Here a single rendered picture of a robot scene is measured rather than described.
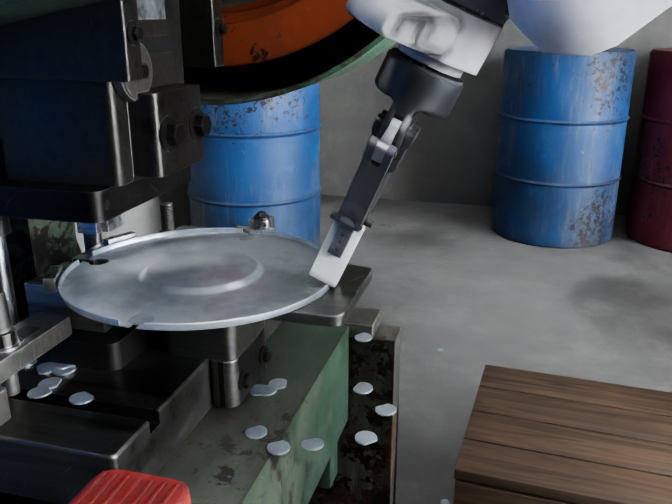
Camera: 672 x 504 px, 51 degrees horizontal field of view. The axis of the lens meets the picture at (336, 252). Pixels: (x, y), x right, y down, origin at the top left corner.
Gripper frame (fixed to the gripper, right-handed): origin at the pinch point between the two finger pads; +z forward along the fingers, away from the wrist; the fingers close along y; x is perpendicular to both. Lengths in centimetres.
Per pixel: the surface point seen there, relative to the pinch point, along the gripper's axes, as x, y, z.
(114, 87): 24.3, -6.2, -6.7
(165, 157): 18.7, -3.5, -1.8
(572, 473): -47, 36, 30
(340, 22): 15.7, 33.2, -16.3
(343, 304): -3.2, -4.1, 2.9
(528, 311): -60, 183, 62
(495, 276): -48, 217, 67
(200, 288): 10.2, -5.1, 8.3
